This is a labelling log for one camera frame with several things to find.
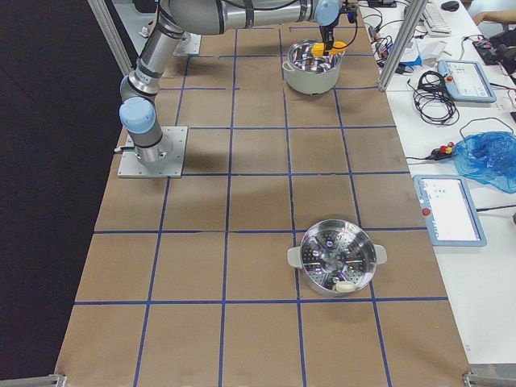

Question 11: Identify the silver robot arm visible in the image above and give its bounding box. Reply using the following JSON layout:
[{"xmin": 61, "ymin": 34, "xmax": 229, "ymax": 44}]
[{"xmin": 115, "ymin": 1, "xmax": 358, "ymax": 178}]

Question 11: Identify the yellow toy corn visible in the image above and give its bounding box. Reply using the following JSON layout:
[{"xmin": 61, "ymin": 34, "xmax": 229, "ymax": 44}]
[{"xmin": 310, "ymin": 41, "xmax": 347, "ymax": 57}]

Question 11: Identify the left aluminium frame post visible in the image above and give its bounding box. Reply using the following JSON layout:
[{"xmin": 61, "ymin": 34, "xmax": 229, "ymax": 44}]
[{"xmin": 88, "ymin": 0, "xmax": 133, "ymax": 99}]

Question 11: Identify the teach pendant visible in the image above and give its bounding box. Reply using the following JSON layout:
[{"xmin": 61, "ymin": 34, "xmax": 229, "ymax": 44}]
[
  {"xmin": 413, "ymin": 175, "xmax": 487, "ymax": 248},
  {"xmin": 437, "ymin": 60, "xmax": 497, "ymax": 103}
]

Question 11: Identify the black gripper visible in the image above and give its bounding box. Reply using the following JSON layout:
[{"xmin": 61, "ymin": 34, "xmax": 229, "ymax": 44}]
[{"xmin": 314, "ymin": 0, "xmax": 358, "ymax": 56}]

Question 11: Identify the blue plastic bag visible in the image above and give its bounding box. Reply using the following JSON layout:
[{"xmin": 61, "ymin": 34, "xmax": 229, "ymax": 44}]
[{"xmin": 452, "ymin": 131, "xmax": 515, "ymax": 194}]

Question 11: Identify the aluminium frame post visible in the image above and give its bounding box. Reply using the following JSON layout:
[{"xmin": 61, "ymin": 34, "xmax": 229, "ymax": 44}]
[
  {"xmin": 378, "ymin": 0, "xmax": 427, "ymax": 91},
  {"xmin": 88, "ymin": 0, "xmax": 133, "ymax": 99}
]

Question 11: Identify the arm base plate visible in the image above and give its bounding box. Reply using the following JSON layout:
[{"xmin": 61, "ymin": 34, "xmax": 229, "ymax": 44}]
[
  {"xmin": 116, "ymin": 127, "xmax": 188, "ymax": 178},
  {"xmin": 173, "ymin": 32, "xmax": 202, "ymax": 57}
]

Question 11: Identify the black coiled cable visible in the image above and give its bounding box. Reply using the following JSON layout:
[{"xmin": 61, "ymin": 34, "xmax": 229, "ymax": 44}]
[{"xmin": 413, "ymin": 70, "xmax": 460, "ymax": 125}]

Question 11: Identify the lower teach pendant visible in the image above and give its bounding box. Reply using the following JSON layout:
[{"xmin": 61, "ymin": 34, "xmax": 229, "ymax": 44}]
[{"xmin": 413, "ymin": 175, "xmax": 487, "ymax": 248}]

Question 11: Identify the black computer mouse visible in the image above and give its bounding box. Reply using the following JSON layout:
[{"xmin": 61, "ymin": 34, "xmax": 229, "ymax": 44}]
[{"xmin": 440, "ymin": 0, "xmax": 460, "ymax": 12}]

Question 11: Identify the upper teach pendant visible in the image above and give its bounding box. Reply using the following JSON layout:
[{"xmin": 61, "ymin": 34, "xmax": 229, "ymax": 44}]
[{"xmin": 437, "ymin": 60, "xmax": 497, "ymax": 103}]

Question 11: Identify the steel steamer basket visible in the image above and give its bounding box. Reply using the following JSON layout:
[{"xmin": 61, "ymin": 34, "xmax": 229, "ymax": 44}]
[{"xmin": 287, "ymin": 219, "xmax": 388, "ymax": 298}]

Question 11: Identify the white pot with steel interior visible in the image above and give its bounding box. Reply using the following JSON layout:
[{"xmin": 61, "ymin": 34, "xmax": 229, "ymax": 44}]
[{"xmin": 282, "ymin": 40, "xmax": 344, "ymax": 95}]

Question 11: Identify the emergency stop button box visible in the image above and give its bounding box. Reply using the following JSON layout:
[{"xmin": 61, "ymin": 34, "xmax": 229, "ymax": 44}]
[{"xmin": 429, "ymin": 142, "xmax": 455, "ymax": 160}]

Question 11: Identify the white keyboard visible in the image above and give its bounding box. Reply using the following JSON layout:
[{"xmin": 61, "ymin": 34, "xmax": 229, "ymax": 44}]
[{"xmin": 421, "ymin": 1, "xmax": 452, "ymax": 36}]

